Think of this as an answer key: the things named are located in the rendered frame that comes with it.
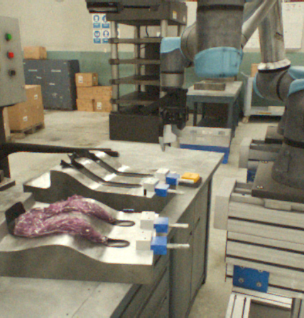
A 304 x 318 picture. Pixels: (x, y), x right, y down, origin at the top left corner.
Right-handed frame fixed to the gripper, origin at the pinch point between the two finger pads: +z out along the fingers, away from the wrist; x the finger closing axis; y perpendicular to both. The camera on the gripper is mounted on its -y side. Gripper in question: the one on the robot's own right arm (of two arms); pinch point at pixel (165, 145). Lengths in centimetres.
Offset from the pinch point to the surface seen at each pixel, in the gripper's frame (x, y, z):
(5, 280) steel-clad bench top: -57, -20, 21
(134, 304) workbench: -32, 3, 40
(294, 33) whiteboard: 637, 32, -63
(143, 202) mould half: -17.7, -0.5, 14.0
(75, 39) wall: 600, -428, -55
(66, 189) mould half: -17.7, -29.1, 13.9
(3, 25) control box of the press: 21, -85, -42
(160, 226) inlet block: -29.0, 9.2, 14.8
